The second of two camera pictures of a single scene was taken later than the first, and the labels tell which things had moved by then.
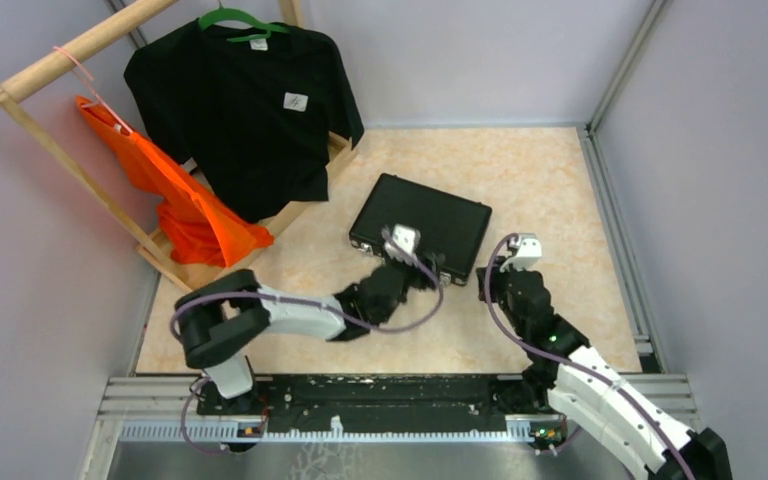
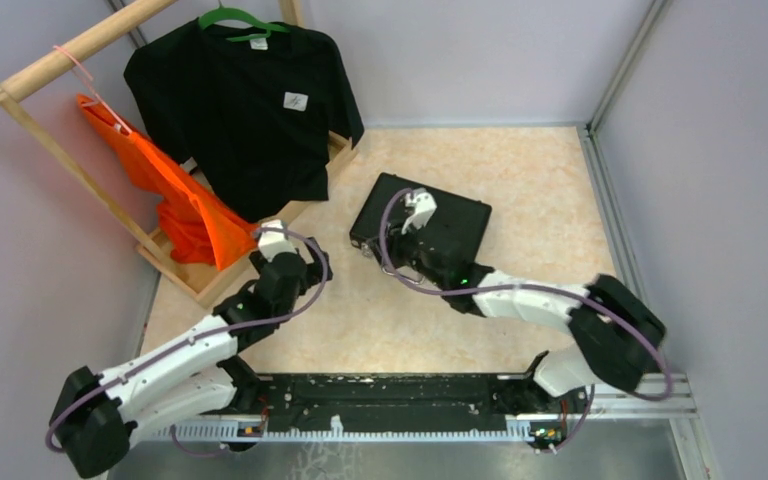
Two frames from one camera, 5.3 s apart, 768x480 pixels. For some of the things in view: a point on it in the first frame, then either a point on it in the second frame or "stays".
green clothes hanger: (223, 14) stays
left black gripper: (414, 270) → (284, 266)
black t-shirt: (255, 110) stays
